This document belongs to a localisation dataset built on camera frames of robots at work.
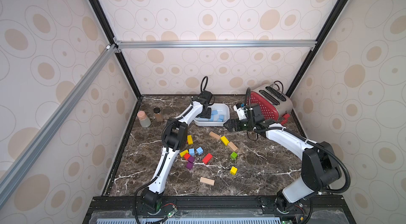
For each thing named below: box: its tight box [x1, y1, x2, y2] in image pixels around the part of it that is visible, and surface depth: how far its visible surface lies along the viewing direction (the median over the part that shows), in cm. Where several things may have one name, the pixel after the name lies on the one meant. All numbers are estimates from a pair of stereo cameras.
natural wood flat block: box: [199, 176, 216, 186], surface depth 82 cm
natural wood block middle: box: [227, 141, 238, 152], surface depth 93 cm
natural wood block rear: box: [208, 131, 221, 140], surface depth 99 cm
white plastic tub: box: [193, 103, 230, 127], surface depth 108 cm
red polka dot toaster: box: [246, 83, 294, 125], surface depth 95 cm
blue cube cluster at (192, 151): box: [188, 147, 196, 156], surface depth 91 cm
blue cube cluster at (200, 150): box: [196, 146, 204, 156], surface depth 91 cm
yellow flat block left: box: [187, 134, 194, 145], surface depth 97 cm
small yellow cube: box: [229, 165, 238, 176], surface depth 85 cm
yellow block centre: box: [220, 135, 230, 147], surface depth 97 cm
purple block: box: [186, 155, 196, 171], surface depth 88 cm
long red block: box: [201, 152, 214, 165], surface depth 91 cm
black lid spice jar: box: [153, 106, 163, 123], surface depth 102 cm
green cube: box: [229, 151, 238, 161], surface depth 90 cm
